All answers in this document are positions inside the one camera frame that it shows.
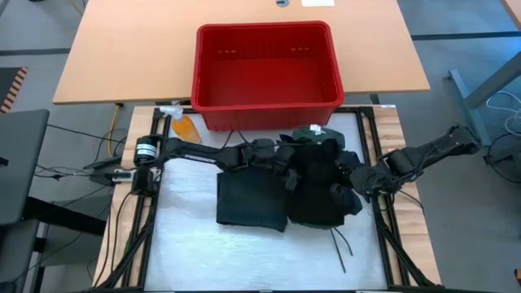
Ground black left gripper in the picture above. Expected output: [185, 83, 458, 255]
[243, 138, 300, 191]

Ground black trousers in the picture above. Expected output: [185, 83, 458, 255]
[287, 138, 348, 228]

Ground dark denim jeans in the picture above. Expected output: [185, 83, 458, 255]
[215, 166, 293, 234]

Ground red plastic laundry basket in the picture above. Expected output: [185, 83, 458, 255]
[190, 20, 346, 132]

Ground orange spray bottle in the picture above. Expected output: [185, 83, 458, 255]
[159, 106, 203, 144]

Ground grey metal desk leg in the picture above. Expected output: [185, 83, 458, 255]
[449, 51, 521, 147]

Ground light wooden desk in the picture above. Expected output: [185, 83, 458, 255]
[52, 0, 432, 106]

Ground dark grey office chair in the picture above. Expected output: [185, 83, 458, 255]
[0, 107, 107, 293]

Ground black aluminium table frame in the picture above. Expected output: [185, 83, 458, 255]
[91, 104, 443, 293]

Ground white floor cable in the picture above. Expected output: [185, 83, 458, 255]
[486, 90, 521, 138]

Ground yellow cable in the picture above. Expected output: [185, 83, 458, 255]
[107, 103, 123, 158]

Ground black floor cable bundle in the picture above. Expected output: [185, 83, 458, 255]
[34, 121, 129, 185]

